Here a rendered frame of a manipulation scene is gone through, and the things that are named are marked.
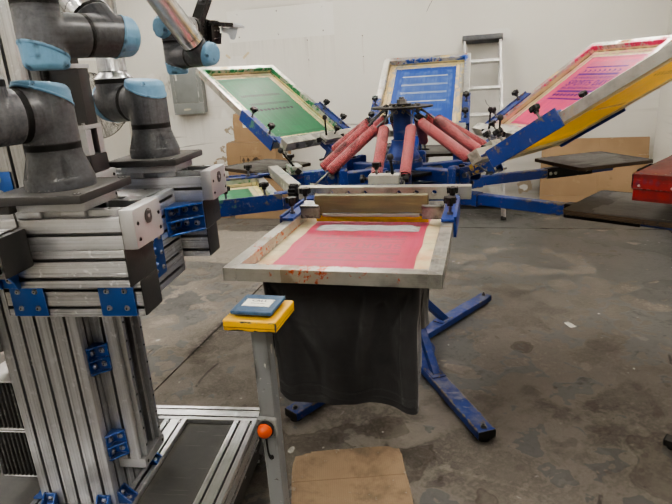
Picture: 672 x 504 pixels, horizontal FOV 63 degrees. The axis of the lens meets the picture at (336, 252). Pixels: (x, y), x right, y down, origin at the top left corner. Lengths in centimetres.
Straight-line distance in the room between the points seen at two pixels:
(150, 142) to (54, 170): 49
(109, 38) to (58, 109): 27
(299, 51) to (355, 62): 63
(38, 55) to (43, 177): 36
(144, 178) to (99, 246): 52
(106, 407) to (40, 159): 82
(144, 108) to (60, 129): 47
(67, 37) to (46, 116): 29
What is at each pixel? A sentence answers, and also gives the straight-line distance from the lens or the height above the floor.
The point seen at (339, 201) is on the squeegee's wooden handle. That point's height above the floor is 104.
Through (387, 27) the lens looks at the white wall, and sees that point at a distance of 608.
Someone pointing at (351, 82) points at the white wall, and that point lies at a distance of 614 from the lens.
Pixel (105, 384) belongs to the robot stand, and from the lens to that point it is 182.
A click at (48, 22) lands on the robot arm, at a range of 107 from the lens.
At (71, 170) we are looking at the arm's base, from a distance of 134.
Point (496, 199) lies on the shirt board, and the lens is 249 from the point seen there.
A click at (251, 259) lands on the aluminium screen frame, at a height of 98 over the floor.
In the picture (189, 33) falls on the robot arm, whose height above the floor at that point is 162.
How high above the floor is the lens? 146
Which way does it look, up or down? 18 degrees down
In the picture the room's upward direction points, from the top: 3 degrees counter-clockwise
